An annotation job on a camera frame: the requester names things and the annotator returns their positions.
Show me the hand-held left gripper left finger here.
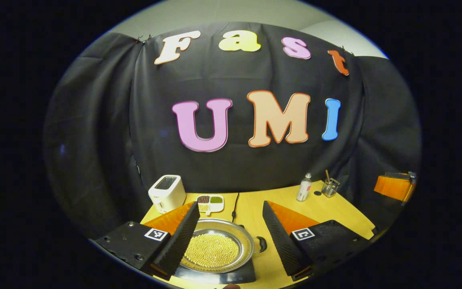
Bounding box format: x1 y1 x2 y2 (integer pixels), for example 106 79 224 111
94 201 201 281

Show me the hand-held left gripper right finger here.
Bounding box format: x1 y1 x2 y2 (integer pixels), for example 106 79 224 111
262 201 370 281

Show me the pile of yellow soybeans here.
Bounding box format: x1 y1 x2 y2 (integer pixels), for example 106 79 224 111
184 234 240 269

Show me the steel pot with black handles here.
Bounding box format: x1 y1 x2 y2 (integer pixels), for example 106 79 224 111
179 218 267 274

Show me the white toaster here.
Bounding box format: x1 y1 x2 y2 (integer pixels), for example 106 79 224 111
148 175 186 214

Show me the white divided dish of beans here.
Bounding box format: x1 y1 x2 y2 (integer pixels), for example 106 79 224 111
196 194 225 216

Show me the white plastic bottle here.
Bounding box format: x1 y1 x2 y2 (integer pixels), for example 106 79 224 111
296 173 312 202

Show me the clear glass cup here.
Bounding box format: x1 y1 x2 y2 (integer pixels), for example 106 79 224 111
322 178 340 198

